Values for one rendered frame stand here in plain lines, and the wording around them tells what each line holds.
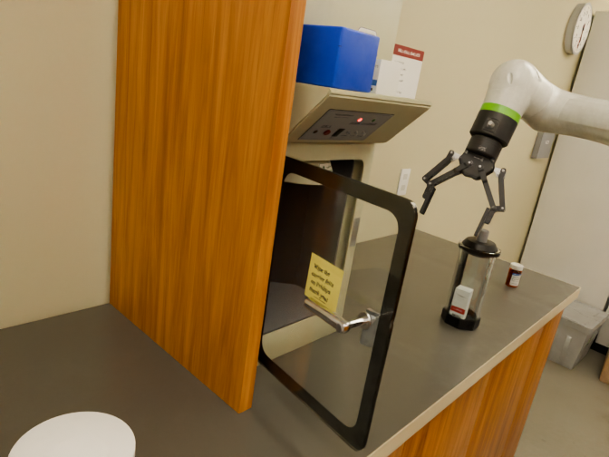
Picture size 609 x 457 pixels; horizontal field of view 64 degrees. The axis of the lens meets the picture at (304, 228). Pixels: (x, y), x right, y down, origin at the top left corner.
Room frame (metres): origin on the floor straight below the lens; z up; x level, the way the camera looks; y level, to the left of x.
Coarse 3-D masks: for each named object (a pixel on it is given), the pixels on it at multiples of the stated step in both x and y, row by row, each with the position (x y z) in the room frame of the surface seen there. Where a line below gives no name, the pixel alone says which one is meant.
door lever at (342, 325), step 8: (304, 304) 0.66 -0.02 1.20; (312, 304) 0.65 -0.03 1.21; (320, 304) 0.65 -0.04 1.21; (312, 312) 0.65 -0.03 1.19; (320, 312) 0.63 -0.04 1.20; (328, 312) 0.63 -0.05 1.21; (360, 312) 0.64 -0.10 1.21; (328, 320) 0.62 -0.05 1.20; (336, 320) 0.61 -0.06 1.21; (344, 320) 0.61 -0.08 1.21; (352, 320) 0.62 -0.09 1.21; (360, 320) 0.62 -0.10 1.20; (368, 320) 0.63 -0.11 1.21; (336, 328) 0.60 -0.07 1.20; (344, 328) 0.60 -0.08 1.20; (352, 328) 0.61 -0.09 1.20; (368, 328) 0.63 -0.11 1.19
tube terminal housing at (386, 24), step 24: (312, 0) 0.88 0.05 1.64; (336, 0) 0.93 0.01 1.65; (360, 0) 0.97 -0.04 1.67; (384, 0) 1.03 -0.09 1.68; (336, 24) 0.93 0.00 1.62; (360, 24) 0.98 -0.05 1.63; (384, 24) 1.04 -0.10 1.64; (384, 48) 1.05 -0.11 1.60; (288, 144) 0.87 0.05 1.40; (312, 144) 0.92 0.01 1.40; (336, 144) 0.98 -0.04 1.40; (360, 144) 1.04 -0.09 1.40; (360, 168) 1.09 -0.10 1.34
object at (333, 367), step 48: (288, 192) 0.80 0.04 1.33; (336, 192) 0.71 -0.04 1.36; (384, 192) 0.64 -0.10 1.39; (288, 240) 0.78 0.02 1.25; (336, 240) 0.70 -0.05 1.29; (384, 240) 0.63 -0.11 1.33; (288, 288) 0.77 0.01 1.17; (384, 288) 0.62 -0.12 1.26; (288, 336) 0.75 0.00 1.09; (336, 336) 0.67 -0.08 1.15; (384, 336) 0.61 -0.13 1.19; (288, 384) 0.74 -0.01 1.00; (336, 384) 0.66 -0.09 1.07; (336, 432) 0.64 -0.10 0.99
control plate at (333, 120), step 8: (328, 112) 0.81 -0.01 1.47; (336, 112) 0.82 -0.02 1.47; (344, 112) 0.84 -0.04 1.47; (352, 112) 0.85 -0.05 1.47; (360, 112) 0.87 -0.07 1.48; (368, 112) 0.88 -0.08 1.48; (320, 120) 0.82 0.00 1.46; (328, 120) 0.83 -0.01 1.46; (336, 120) 0.85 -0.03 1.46; (344, 120) 0.86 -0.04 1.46; (352, 120) 0.88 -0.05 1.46; (368, 120) 0.91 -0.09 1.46; (376, 120) 0.93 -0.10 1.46; (384, 120) 0.95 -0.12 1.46; (312, 128) 0.83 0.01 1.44; (320, 128) 0.84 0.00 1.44; (328, 128) 0.86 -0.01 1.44; (336, 128) 0.88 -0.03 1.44; (344, 128) 0.89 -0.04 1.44; (352, 128) 0.91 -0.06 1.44; (360, 128) 0.92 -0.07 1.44; (368, 128) 0.94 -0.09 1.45; (376, 128) 0.96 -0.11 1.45; (304, 136) 0.84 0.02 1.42; (312, 136) 0.86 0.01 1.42; (320, 136) 0.87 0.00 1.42; (328, 136) 0.89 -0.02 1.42; (344, 136) 0.92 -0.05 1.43; (352, 136) 0.94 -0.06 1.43; (360, 136) 0.96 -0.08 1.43
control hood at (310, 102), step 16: (304, 96) 0.79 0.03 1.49; (320, 96) 0.77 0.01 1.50; (336, 96) 0.78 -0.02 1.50; (352, 96) 0.81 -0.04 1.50; (368, 96) 0.84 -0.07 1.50; (384, 96) 0.88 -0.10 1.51; (304, 112) 0.79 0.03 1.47; (320, 112) 0.80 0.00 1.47; (384, 112) 0.92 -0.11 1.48; (400, 112) 0.95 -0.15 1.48; (416, 112) 0.99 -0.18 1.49; (304, 128) 0.82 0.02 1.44; (384, 128) 0.98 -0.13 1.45; (400, 128) 1.02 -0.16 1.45
